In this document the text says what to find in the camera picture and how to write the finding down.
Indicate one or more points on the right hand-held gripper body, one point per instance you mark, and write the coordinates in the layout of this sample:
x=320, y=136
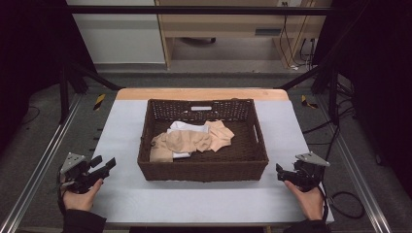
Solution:
x=307, y=173

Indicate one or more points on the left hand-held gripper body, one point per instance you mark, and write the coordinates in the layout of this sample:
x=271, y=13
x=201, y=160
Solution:
x=77, y=176

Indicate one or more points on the small beige garment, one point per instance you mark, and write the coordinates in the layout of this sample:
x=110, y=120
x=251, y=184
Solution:
x=220, y=134

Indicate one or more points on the large beige garment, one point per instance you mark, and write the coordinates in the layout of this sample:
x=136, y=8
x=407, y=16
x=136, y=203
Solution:
x=181, y=140

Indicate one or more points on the brown woven basket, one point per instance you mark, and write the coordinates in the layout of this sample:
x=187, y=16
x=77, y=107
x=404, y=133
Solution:
x=200, y=166

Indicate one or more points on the white garment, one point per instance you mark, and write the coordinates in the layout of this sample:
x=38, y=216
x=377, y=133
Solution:
x=184, y=126

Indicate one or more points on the person's left hand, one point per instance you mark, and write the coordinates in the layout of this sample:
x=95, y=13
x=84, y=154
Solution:
x=81, y=199

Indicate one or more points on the person's right hand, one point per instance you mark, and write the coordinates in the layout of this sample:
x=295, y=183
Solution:
x=307, y=200

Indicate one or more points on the white table mat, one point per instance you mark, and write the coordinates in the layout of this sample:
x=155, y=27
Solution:
x=123, y=194

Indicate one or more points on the yellow black floor tape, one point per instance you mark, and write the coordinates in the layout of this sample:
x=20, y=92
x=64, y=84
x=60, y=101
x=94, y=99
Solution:
x=99, y=101
x=307, y=102

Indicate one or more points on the black metal stand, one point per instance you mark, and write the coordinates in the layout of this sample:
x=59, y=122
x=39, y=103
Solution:
x=64, y=93
x=333, y=97

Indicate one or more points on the wooden table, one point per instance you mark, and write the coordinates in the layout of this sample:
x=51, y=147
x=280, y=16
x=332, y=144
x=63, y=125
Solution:
x=200, y=93

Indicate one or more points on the black curtain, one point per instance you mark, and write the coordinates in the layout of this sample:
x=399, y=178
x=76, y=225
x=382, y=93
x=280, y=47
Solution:
x=29, y=48
x=382, y=81

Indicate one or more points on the white cabinet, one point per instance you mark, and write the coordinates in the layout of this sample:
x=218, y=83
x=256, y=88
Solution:
x=123, y=39

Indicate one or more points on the aluminium floor rail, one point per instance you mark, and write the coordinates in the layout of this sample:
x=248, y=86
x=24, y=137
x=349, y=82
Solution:
x=356, y=168
x=39, y=158

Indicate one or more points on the black horizontal frame bar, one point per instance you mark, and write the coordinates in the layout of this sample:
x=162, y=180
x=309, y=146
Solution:
x=194, y=10

